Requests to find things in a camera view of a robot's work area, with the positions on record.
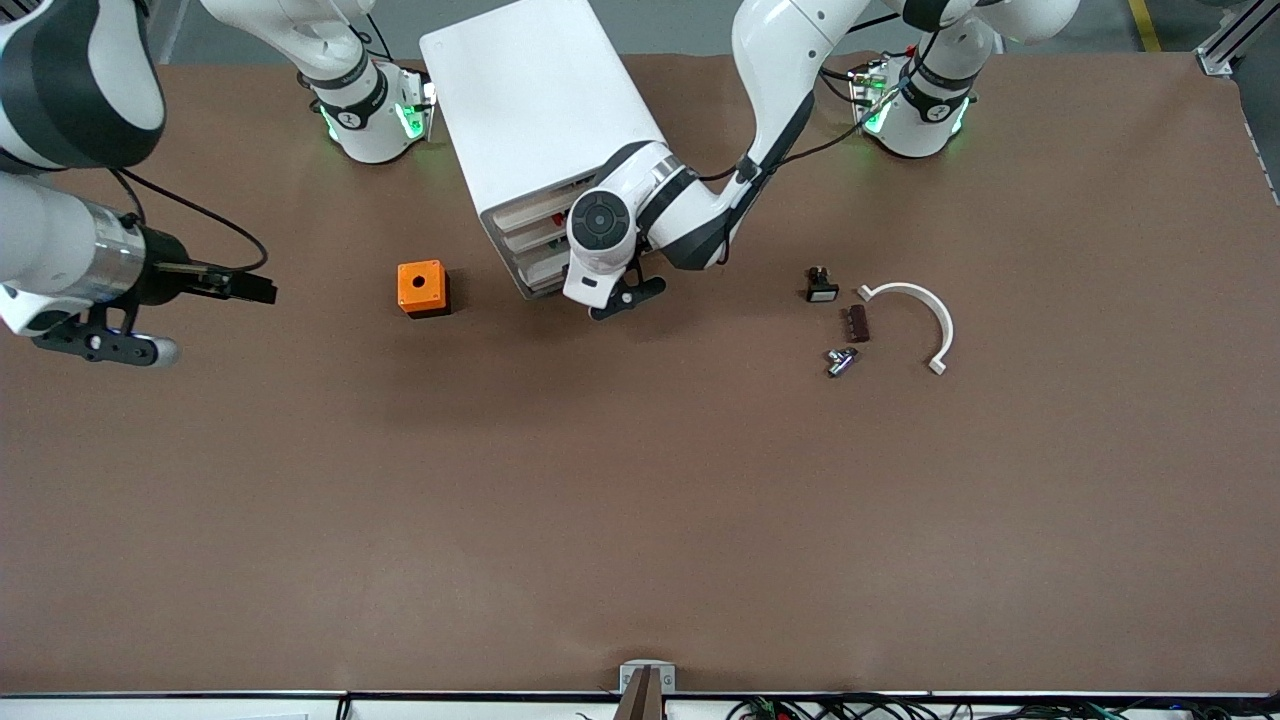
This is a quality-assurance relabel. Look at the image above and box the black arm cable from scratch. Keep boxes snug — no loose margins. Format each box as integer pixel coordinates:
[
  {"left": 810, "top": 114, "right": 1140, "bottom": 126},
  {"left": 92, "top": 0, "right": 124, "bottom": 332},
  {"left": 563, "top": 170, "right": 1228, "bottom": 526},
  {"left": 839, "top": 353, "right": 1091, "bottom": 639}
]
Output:
[
  {"left": 695, "top": 15, "right": 941, "bottom": 183},
  {"left": 108, "top": 168, "right": 270, "bottom": 274}
]

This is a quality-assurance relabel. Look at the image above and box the white curved pipe clamp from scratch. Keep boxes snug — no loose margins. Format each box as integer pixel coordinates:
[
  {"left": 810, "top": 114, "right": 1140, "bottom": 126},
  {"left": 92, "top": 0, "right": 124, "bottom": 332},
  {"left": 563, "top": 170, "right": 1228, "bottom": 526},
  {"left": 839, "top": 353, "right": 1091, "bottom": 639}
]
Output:
[{"left": 857, "top": 282, "right": 955, "bottom": 376}]

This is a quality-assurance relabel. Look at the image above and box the white table edge rail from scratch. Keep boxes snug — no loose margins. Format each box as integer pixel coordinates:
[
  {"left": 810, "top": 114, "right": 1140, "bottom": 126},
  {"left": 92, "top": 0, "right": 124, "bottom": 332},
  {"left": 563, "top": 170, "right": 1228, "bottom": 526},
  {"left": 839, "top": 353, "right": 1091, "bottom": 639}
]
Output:
[{"left": 0, "top": 690, "right": 1280, "bottom": 720}]

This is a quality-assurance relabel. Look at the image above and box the grey metal bracket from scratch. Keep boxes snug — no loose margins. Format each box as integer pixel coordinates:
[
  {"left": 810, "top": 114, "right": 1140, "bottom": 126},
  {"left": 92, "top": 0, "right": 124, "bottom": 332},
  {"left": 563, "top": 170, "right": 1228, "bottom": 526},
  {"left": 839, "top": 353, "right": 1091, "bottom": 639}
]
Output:
[{"left": 618, "top": 660, "right": 677, "bottom": 695}]

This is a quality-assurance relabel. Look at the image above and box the orange button enclosure box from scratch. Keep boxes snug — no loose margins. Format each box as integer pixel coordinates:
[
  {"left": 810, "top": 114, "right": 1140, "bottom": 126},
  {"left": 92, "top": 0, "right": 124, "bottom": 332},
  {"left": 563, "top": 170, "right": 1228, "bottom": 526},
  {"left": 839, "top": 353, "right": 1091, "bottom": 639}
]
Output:
[{"left": 397, "top": 260, "right": 451, "bottom": 319}]

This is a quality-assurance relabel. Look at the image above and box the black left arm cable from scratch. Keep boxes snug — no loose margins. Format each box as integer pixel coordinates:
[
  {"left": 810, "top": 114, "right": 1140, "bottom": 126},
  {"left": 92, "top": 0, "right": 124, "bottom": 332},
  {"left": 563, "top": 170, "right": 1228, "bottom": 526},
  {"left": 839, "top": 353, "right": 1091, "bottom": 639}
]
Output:
[{"left": 695, "top": 15, "right": 941, "bottom": 183}]

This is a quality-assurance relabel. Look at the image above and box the black cable bundle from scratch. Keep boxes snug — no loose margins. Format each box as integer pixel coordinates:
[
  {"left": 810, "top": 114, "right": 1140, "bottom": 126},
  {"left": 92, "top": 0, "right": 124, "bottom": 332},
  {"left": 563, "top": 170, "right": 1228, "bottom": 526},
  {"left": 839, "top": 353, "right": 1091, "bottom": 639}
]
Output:
[{"left": 725, "top": 693, "right": 1280, "bottom": 720}]

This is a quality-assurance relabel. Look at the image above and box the brown wooden bar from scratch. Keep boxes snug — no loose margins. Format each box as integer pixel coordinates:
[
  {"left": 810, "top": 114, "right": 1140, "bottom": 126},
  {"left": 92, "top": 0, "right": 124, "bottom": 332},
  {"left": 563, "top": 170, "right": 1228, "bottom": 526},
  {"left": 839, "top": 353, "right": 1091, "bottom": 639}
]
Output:
[{"left": 612, "top": 668, "right": 666, "bottom": 720}]

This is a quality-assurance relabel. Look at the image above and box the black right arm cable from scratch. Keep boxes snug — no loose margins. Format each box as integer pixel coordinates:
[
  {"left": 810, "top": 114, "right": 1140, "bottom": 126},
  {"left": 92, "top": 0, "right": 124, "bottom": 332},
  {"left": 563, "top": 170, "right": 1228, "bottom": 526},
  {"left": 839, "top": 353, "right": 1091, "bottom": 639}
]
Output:
[{"left": 108, "top": 168, "right": 270, "bottom": 274}]

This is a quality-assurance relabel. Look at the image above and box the black cable on table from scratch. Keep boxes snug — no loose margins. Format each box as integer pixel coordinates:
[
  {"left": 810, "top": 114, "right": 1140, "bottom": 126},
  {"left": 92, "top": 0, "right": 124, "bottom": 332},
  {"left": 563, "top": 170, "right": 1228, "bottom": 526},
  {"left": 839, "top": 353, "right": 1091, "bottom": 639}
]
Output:
[{"left": 818, "top": 62, "right": 871, "bottom": 103}]

